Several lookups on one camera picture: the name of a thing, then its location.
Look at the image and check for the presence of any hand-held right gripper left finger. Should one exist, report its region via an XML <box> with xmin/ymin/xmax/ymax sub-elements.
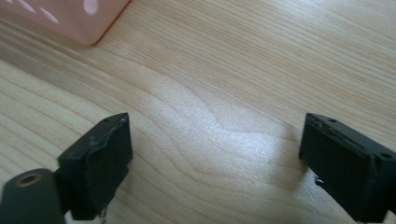
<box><xmin>57</xmin><ymin>112</ymin><xmax>134</xmax><ymax>221</ymax></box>

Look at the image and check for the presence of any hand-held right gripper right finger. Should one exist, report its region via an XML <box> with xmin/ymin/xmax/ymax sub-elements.
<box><xmin>298</xmin><ymin>112</ymin><xmax>396</xmax><ymax>224</ymax></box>

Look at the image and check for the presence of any pink perforated plastic basket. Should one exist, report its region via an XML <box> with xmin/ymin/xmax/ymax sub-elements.
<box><xmin>0</xmin><ymin>0</ymin><xmax>132</xmax><ymax>47</ymax></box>

